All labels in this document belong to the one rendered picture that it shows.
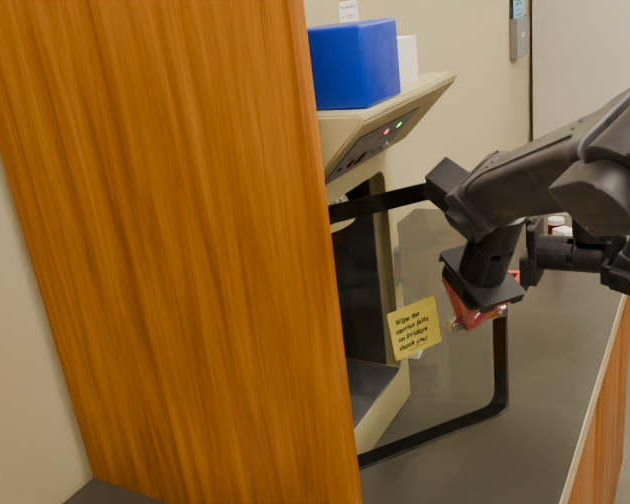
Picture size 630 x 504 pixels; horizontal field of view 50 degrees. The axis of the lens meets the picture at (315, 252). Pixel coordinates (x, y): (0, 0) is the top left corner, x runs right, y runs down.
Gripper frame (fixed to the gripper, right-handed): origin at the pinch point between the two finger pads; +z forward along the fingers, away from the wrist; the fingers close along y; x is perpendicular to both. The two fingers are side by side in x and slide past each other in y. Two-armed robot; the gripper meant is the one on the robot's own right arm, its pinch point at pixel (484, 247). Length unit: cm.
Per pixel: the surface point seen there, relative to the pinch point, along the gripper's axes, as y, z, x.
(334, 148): 27.2, 4.0, 41.2
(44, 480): -23, 55, 55
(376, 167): 18.0, 11.8, 14.8
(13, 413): -9, 55, 57
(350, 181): 18.3, 11.8, 23.7
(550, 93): -17, 43, -270
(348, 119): 30, 2, 41
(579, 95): -19, 29, -270
